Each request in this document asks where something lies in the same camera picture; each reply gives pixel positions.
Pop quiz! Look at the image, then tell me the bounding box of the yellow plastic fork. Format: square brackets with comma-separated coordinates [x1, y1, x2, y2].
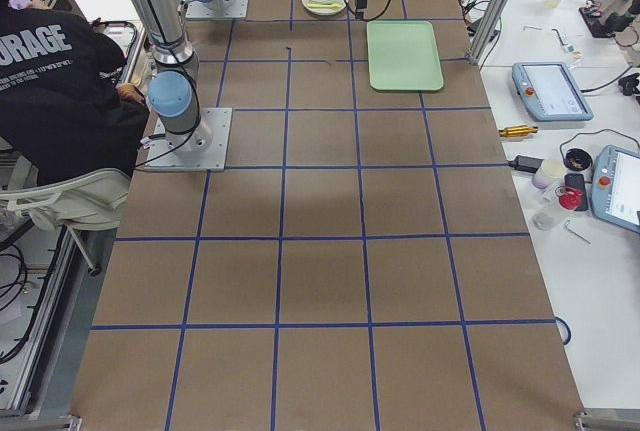
[307, 1, 345, 9]

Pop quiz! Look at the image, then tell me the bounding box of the green plastic tray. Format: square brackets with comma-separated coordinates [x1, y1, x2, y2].
[366, 20, 444, 92]

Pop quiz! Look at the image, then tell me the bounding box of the upper blue teach pendant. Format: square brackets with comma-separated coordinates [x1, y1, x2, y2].
[511, 62, 593, 122]

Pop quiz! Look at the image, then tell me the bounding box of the blue teach pendant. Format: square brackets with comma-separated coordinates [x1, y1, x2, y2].
[591, 145, 640, 233]
[511, 62, 593, 122]

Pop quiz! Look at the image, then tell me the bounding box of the gold metal cylinder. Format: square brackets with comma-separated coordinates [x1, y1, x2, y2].
[498, 125, 539, 139]

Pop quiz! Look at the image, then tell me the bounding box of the black power adapter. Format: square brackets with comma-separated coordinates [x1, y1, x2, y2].
[507, 155, 544, 174]

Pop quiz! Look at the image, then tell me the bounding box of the white lavender cup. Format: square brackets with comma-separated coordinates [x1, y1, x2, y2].
[531, 159, 566, 190]

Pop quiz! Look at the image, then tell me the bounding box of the black round dish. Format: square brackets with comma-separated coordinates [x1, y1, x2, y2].
[563, 148, 593, 172]

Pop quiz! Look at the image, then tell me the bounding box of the black smartphone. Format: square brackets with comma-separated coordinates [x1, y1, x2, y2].
[564, 173, 589, 212]

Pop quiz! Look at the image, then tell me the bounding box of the clear plastic cup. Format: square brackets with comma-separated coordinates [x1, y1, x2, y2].
[532, 197, 565, 231]

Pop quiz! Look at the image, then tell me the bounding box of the red round cap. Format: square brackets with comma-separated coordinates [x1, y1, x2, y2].
[556, 185, 583, 211]

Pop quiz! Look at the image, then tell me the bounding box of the person in black hoodie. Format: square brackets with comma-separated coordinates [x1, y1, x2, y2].
[1, 0, 149, 186]

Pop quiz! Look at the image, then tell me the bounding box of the silver allen key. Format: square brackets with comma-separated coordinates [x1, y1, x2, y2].
[563, 220, 591, 245]

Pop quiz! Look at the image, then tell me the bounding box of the lower blue teach pendant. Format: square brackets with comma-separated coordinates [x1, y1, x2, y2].
[591, 145, 640, 233]

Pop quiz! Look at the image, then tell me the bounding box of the white office chair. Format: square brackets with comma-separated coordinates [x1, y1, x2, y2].
[1, 168, 130, 276]

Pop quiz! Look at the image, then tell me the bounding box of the aluminium frame post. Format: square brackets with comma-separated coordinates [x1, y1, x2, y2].
[467, 0, 508, 64]

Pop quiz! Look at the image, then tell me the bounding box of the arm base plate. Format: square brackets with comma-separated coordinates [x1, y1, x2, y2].
[140, 107, 232, 172]
[185, 0, 251, 21]

